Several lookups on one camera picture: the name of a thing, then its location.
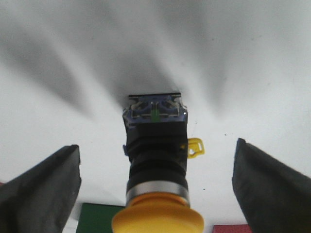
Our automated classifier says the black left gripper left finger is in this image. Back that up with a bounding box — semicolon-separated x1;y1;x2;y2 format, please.
0;145;81;233

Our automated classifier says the green cube left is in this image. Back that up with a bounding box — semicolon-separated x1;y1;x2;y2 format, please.
76;203;124;233

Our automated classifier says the pink cube middle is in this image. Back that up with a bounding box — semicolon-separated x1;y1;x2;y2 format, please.
212;224;252;233

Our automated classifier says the yellow push button switch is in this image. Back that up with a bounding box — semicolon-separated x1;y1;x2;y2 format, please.
112;93;204;233

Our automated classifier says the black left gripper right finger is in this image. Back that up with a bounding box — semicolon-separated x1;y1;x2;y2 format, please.
232;138;311;233

